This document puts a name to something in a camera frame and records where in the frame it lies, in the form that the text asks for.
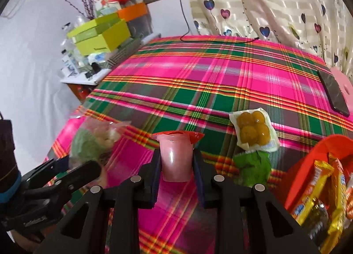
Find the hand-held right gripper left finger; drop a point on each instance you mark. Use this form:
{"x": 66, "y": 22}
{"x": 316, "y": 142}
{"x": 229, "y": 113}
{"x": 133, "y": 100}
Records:
{"x": 154, "y": 182}

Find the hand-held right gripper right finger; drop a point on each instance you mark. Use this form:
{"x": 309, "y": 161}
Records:
{"x": 199, "y": 185}

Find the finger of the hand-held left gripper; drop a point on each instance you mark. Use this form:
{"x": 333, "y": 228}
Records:
{"x": 85, "y": 172}
{"x": 47, "y": 169}

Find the clear green label biscuit packet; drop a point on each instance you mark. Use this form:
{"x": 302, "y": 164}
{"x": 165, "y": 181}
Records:
{"x": 88, "y": 140}

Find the pink jelly cup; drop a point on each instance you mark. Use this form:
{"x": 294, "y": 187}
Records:
{"x": 175, "y": 157}

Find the red plastic basket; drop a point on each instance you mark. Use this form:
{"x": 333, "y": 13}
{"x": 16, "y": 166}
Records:
{"x": 306, "y": 160}

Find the gold foil snack packet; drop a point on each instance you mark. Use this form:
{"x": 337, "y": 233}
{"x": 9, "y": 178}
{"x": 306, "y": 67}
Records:
{"x": 317, "y": 182}

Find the clear dark seaweed packet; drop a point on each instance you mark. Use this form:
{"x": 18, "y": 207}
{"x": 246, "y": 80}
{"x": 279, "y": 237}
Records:
{"x": 320, "y": 221}

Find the yellow snack bag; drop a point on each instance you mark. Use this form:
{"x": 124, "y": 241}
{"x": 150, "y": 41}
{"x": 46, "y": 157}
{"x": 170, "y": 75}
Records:
{"x": 337, "y": 187}

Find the green snack packet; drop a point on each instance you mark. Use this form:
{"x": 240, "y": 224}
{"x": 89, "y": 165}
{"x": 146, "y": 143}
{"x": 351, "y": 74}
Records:
{"x": 252, "y": 168}

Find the clear packet of yellow balls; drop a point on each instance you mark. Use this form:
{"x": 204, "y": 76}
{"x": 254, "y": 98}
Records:
{"x": 252, "y": 129}

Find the white shelf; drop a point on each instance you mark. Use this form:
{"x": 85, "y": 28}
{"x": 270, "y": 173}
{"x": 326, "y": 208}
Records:
{"x": 93, "y": 78}

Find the white bottles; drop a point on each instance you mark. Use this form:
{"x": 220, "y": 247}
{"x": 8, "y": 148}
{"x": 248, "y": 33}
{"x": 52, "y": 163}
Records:
{"x": 69, "y": 55}

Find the striped tray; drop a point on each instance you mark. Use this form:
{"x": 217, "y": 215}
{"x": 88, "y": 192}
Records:
{"x": 124, "y": 52}

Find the lime green box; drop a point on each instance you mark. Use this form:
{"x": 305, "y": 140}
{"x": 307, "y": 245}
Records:
{"x": 102, "y": 40}

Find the red white snack packet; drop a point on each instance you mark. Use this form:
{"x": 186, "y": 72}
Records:
{"x": 350, "y": 196}

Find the black phone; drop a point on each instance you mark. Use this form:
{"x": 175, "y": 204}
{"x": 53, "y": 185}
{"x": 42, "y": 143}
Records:
{"x": 333, "y": 94}

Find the orange lid storage box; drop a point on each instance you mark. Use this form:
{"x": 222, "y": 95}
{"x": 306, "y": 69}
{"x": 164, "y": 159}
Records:
{"x": 135, "y": 10}

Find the pink stool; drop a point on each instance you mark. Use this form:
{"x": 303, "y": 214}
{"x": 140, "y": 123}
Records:
{"x": 344, "y": 80}

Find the heart print curtain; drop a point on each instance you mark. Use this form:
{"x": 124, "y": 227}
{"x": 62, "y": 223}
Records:
{"x": 275, "y": 0}

